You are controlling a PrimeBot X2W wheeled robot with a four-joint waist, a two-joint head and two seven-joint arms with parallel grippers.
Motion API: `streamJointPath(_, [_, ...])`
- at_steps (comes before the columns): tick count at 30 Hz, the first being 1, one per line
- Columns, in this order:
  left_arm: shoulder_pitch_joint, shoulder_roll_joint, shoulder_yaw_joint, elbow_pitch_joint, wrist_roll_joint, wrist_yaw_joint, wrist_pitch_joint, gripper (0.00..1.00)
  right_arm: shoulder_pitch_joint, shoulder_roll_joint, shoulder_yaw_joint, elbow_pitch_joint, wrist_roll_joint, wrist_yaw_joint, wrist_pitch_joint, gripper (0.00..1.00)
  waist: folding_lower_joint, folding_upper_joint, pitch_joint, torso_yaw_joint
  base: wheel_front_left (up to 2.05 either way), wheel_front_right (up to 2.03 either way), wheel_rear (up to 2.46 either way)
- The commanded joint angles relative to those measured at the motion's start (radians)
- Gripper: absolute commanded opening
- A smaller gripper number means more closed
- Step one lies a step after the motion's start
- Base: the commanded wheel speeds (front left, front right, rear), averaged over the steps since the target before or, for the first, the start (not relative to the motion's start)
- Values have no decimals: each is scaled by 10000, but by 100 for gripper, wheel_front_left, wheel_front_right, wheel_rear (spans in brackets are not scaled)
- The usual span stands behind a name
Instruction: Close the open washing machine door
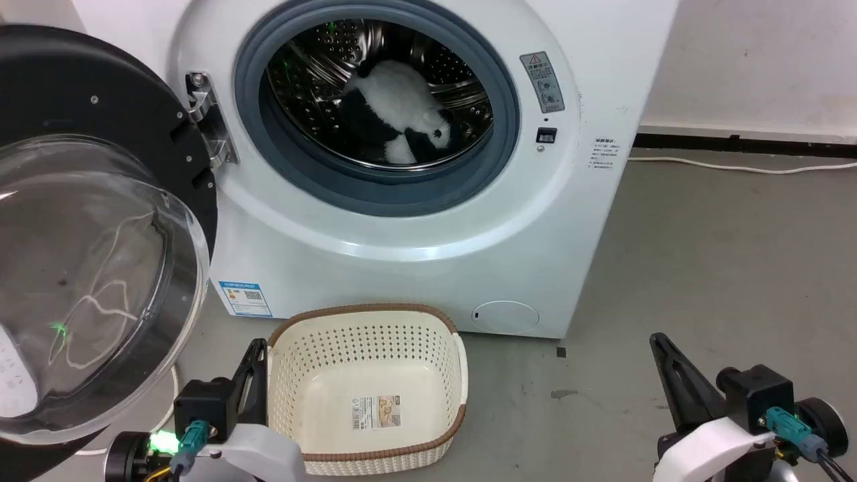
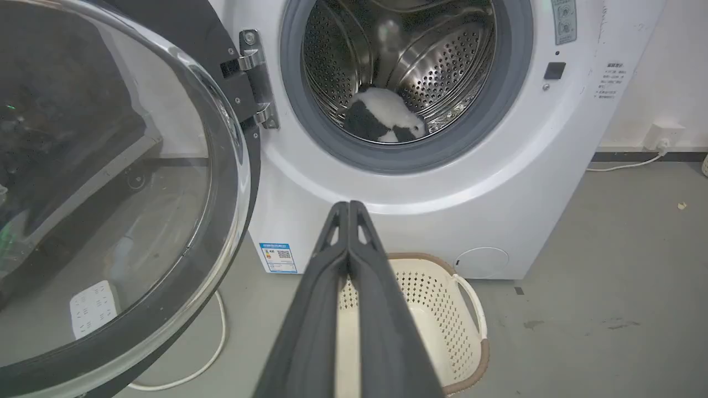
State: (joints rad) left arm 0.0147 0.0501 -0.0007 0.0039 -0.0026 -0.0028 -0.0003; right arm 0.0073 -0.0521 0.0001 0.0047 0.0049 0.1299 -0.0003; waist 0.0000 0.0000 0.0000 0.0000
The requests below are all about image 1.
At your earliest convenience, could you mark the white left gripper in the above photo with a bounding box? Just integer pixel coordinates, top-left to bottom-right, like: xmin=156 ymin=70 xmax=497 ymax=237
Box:
xmin=201 ymin=339 xmax=307 ymax=482

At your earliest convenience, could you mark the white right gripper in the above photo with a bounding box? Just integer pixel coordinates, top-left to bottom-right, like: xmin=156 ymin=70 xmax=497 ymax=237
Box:
xmin=649 ymin=332 xmax=781 ymax=482

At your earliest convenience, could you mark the white front-load washing machine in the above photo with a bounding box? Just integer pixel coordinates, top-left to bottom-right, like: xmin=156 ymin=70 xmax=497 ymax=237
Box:
xmin=70 ymin=0 xmax=680 ymax=339

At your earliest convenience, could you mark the round black glass washer door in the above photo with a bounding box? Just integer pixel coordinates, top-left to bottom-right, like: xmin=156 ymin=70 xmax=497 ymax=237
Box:
xmin=0 ymin=24 xmax=220 ymax=464

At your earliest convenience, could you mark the chrome door hinge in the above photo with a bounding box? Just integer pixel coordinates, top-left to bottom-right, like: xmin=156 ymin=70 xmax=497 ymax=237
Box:
xmin=185 ymin=71 xmax=240 ymax=168

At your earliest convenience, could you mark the cream perforated laundry basket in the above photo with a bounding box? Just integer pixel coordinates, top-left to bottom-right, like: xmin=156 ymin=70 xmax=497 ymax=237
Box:
xmin=266 ymin=303 xmax=469 ymax=477

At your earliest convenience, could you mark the blue energy label sticker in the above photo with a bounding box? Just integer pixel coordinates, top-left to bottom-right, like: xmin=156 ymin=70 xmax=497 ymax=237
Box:
xmin=218 ymin=280 xmax=274 ymax=318

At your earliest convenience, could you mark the paper label sticker in basket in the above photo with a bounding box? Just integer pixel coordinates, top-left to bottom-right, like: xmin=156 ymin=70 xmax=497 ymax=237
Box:
xmin=352 ymin=394 xmax=402 ymax=430

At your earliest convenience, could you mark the round white filter cover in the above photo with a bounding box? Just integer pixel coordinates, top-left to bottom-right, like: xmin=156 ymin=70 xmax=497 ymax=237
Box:
xmin=471 ymin=300 xmax=540 ymax=334

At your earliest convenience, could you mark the small text sticker on washer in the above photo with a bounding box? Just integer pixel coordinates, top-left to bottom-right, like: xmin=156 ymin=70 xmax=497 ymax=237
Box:
xmin=589 ymin=137 xmax=623 ymax=172

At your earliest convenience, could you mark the black baseboard strip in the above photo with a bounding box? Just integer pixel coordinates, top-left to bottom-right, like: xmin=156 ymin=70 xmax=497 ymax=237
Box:
xmin=633 ymin=133 xmax=857 ymax=160

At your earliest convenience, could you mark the stainless steel washer drum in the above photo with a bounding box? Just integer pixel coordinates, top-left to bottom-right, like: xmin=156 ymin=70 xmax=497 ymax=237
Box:
xmin=266 ymin=18 xmax=495 ymax=170

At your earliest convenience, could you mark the black and white panda plush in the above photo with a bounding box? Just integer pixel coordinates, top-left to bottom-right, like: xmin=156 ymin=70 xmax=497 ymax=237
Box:
xmin=337 ymin=59 xmax=464 ymax=165

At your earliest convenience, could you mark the grey warning sticker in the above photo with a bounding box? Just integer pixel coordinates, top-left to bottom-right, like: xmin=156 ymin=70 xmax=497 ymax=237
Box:
xmin=520 ymin=52 xmax=566 ymax=114

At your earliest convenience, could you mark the teal left camera connector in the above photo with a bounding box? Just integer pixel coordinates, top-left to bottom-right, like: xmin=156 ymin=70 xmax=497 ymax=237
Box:
xmin=169 ymin=420 xmax=210 ymax=475

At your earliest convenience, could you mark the teal camera connector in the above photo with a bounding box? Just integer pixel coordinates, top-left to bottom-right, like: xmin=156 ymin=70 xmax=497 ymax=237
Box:
xmin=762 ymin=406 xmax=830 ymax=464
xmin=169 ymin=420 xmax=210 ymax=475

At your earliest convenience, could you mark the teal right camera connector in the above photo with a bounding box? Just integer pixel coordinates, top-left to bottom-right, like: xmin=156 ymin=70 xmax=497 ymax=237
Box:
xmin=762 ymin=406 xmax=830 ymax=464

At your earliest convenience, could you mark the thin black right gripper cable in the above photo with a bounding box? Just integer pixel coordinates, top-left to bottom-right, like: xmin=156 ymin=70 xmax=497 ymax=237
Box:
xmin=811 ymin=450 xmax=857 ymax=482

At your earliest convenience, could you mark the white power cable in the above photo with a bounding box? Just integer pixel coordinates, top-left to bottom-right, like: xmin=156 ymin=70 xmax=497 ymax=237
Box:
xmin=627 ymin=157 xmax=857 ymax=175

